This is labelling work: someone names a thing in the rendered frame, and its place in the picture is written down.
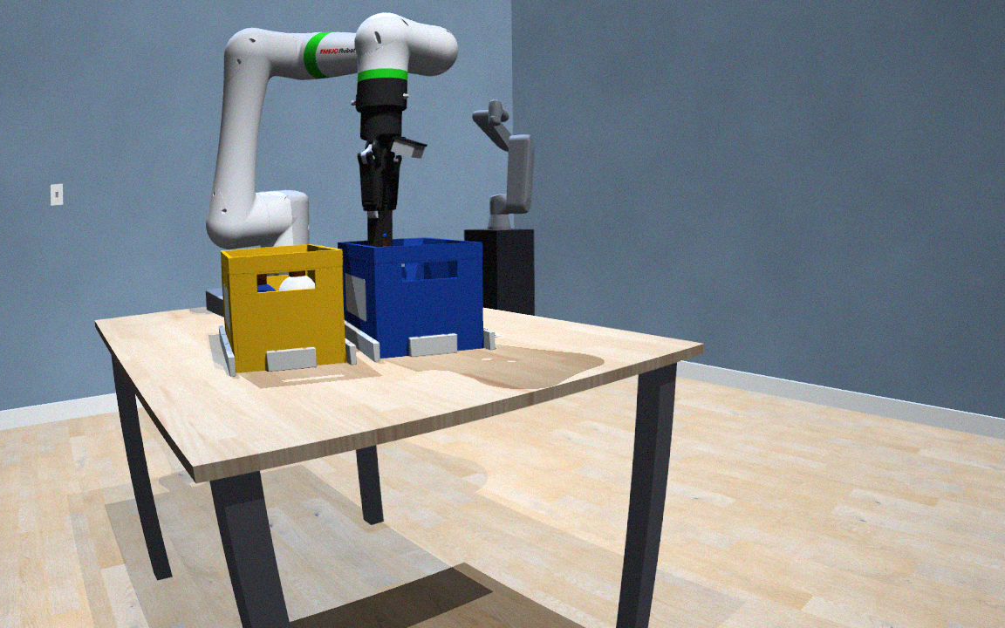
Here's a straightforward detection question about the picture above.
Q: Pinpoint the yellow divided crate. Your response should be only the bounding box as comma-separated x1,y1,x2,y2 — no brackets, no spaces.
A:
221,244,346,373

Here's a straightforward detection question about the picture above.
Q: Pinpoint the white bottle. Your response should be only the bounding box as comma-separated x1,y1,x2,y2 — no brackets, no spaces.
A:
278,271,315,291

